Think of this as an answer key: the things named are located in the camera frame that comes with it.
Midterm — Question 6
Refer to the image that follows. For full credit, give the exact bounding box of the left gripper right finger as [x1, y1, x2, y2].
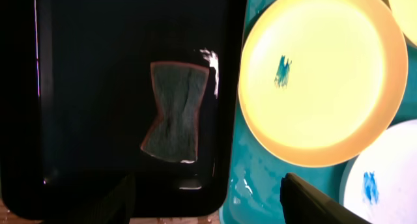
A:
[280, 173, 370, 224]

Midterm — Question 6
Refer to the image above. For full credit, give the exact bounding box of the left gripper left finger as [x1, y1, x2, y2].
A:
[42, 175, 136, 224]

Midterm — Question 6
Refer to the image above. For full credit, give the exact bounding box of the yellow-green plate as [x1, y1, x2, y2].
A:
[383, 0, 417, 47]
[238, 0, 408, 167]

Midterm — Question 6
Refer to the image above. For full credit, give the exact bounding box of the teal plastic tray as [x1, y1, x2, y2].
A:
[220, 0, 416, 223]

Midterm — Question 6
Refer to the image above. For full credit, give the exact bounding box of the black plastic tray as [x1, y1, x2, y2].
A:
[1, 0, 248, 219]

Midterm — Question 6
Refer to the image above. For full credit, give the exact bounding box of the light blue plate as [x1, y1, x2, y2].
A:
[339, 120, 416, 224]

